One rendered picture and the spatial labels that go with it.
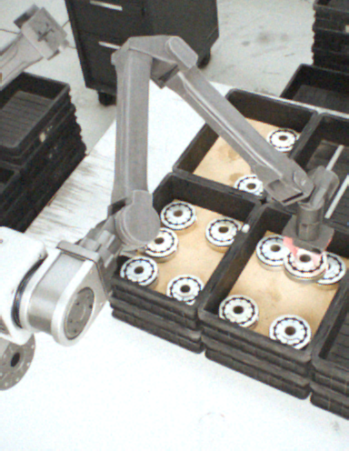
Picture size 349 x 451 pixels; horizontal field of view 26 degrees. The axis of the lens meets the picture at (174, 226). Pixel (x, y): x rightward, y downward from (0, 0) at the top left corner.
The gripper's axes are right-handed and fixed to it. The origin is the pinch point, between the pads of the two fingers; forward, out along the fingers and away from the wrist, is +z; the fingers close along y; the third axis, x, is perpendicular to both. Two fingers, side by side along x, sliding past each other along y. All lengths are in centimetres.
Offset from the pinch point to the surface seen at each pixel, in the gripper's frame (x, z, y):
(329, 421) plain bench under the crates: 18.7, 34.9, -17.0
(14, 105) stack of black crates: -61, 58, 155
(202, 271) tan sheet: 0.8, 22.4, 28.7
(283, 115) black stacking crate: -59, 16, 34
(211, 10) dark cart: -172, 70, 124
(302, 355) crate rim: 17.8, 12.1, -8.0
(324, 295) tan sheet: -6.7, 21.5, -3.4
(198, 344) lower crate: 17.1, 30.6, 21.0
